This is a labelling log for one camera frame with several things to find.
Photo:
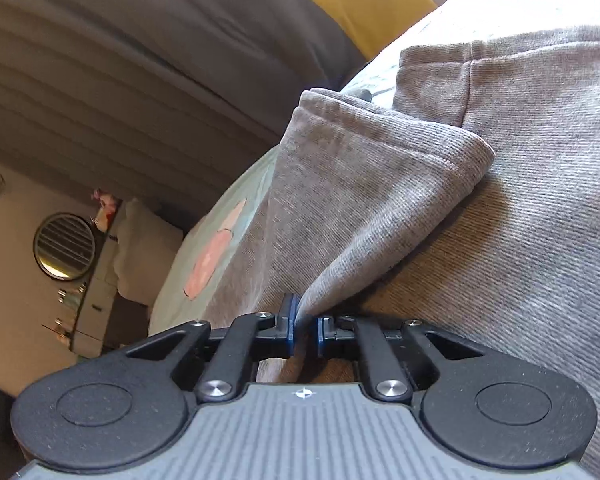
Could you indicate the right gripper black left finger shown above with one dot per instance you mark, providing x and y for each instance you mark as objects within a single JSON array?
[{"x": 239, "y": 348}]

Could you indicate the round gold-framed mirror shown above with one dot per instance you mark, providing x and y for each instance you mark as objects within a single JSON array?
[{"x": 64, "y": 247}]

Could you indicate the grey curtain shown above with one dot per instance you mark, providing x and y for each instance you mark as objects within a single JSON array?
[{"x": 170, "y": 100}]

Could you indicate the mint green patterned bedsheet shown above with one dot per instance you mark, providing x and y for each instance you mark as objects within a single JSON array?
[{"x": 207, "y": 249}]

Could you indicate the white dresser cabinet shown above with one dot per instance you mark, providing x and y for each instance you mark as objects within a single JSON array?
[{"x": 105, "y": 319}]

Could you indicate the white pillow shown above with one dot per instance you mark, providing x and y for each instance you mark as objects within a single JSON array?
[{"x": 147, "y": 246}]

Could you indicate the grey sweat pants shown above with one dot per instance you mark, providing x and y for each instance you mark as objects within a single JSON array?
[{"x": 473, "y": 200}]

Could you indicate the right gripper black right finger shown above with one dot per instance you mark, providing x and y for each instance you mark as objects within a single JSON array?
[{"x": 362, "y": 341}]

